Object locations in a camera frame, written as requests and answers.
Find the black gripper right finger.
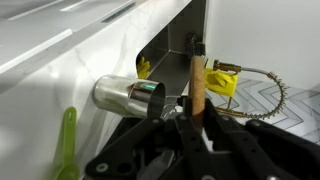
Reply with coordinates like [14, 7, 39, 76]
[179, 98, 298, 180]

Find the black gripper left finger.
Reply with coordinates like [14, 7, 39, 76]
[85, 115, 187, 180]

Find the shiny metal cup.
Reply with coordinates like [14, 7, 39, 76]
[92, 75, 166, 118]

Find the round cork teacup pad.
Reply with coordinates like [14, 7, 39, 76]
[189, 56, 205, 132]

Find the green plastic spoon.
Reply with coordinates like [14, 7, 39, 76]
[50, 106, 80, 180]

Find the gold spring kitchen faucet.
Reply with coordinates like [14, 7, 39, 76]
[213, 60, 287, 120]

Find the stainless steel sink basin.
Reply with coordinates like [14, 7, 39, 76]
[136, 0, 206, 99]

